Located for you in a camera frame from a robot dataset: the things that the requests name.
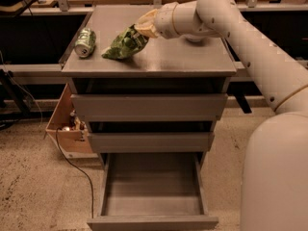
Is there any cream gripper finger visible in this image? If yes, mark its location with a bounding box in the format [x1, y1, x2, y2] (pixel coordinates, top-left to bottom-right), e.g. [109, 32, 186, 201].
[135, 17, 156, 38]

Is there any green jalapeno chip bag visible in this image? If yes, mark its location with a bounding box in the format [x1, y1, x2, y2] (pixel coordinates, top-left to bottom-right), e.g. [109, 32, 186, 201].
[102, 25, 149, 60]

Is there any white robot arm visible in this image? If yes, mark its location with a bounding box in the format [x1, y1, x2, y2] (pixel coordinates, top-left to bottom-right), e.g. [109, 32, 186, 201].
[135, 0, 308, 231]

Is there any grey drawer cabinet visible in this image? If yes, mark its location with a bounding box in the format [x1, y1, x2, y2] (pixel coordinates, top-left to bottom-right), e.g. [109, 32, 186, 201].
[63, 6, 236, 161]

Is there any grey top drawer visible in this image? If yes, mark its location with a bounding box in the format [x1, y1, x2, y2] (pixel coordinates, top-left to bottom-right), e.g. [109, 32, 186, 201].
[71, 93, 227, 121]

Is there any grey middle drawer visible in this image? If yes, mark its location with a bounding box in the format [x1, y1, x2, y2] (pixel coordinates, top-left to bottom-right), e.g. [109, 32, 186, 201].
[89, 132, 214, 153]

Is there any grey open bottom drawer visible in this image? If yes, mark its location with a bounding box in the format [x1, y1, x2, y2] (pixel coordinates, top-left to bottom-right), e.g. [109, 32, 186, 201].
[88, 153, 218, 231]

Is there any white ceramic bowl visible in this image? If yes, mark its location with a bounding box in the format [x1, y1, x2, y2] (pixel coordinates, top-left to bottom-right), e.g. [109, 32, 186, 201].
[185, 35, 203, 42]

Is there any green soda can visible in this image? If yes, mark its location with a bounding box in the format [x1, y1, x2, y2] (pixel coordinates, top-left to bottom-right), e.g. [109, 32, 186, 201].
[74, 28, 96, 58]

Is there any wooden box on floor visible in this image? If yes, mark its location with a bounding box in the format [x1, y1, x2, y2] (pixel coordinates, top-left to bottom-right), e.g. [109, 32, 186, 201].
[45, 84, 96, 159]

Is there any black floor cable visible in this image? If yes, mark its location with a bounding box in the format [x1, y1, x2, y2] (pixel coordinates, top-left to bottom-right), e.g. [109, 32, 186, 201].
[55, 127, 95, 219]

